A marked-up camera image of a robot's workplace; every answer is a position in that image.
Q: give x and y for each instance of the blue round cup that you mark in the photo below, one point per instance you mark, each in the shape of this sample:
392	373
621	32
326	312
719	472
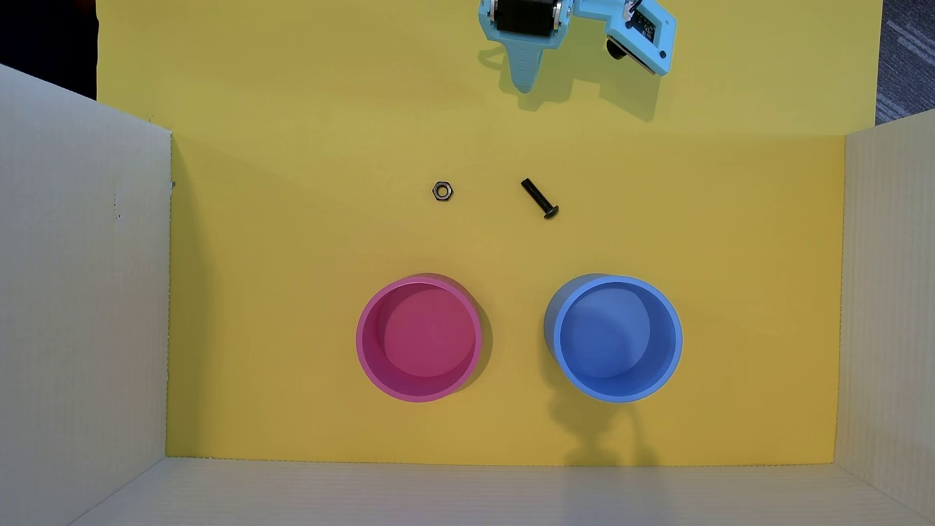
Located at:
613	340

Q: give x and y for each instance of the light blue robot arm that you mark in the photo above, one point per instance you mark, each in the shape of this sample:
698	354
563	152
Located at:
527	16

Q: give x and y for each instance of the yellow paper sheet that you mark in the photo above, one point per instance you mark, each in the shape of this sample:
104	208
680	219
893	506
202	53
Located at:
292	234

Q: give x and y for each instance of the wrist camera on blue mount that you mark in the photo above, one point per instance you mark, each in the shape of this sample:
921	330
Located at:
646	31

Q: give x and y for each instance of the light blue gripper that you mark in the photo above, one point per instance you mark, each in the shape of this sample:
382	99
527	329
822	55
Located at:
524	15

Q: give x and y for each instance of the black bolt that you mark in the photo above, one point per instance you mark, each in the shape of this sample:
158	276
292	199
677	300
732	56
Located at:
537	196

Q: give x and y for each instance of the metal hex nut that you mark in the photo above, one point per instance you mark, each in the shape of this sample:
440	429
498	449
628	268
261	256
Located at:
437	191

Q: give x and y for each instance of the pink round cup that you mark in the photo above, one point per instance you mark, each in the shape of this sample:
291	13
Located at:
420	343

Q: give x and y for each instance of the white cardboard box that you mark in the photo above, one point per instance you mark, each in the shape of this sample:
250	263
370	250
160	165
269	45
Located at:
73	307

